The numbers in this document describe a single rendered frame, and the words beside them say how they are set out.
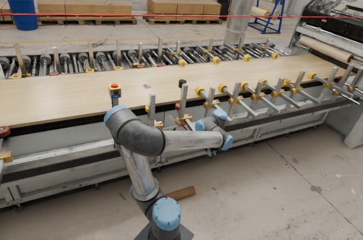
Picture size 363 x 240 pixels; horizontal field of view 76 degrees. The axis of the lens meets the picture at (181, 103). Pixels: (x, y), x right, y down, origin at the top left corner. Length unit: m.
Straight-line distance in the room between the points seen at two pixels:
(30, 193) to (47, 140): 0.59
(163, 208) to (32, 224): 1.40
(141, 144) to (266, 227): 1.83
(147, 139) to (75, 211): 1.65
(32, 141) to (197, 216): 1.50
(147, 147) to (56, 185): 1.63
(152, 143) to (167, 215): 0.53
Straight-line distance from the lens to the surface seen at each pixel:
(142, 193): 1.33
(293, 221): 2.65
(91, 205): 2.42
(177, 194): 2.35
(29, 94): 2.24
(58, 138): 2.00
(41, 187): 2.41
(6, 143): 1.92
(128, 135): 0.87
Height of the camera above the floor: 1.98
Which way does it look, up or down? 33 degrees down
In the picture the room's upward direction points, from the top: 7 degrees clockwise
